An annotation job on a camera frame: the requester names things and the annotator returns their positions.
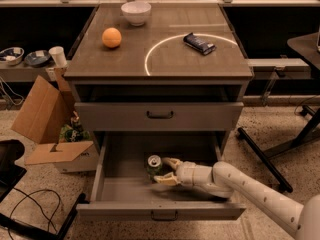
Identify orange ball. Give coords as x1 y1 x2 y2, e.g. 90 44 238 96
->
102 28 122 48

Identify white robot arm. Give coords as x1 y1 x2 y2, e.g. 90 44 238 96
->
154 157 320 240

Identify white paper cup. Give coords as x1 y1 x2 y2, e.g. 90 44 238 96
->
49 46 67 68

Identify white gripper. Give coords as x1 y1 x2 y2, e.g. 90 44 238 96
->
154 157 213 186

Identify green soda can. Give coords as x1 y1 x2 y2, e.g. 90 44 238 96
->
147 155 162 181

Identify black table leg base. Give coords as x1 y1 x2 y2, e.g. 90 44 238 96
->
237 105 320 193

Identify white ceramic bowl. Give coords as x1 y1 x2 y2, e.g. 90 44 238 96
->
121 1 151 26

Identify grey low shelf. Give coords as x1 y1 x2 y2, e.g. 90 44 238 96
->
0 61 57 82

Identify green snack bags in box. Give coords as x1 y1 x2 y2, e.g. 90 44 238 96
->
59 111 91 143

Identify open cardboard box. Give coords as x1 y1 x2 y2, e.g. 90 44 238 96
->
11 68 99 173

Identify black floor cable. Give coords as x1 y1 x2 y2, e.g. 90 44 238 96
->
7 187 63 240

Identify blue patterned bowl right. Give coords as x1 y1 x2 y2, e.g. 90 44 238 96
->
24 50 51 67

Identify closed top drawer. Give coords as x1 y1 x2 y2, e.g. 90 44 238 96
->
75 102 243 131

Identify dark blue snack bag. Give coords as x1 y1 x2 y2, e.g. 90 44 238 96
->
183 33 216 55

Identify blue patterned bowl left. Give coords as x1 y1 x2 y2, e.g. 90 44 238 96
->
0 47 24 66

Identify blue patterned bowl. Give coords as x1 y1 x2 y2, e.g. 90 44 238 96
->
24 50 51 67
0 47 24 66

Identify black office chair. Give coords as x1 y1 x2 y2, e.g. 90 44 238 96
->
0 139 86 240

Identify open middle drawer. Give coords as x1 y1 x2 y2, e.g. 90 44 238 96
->
77 132 245 221

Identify grey drawer cabinet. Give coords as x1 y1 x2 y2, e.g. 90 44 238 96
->
63 2 254 222

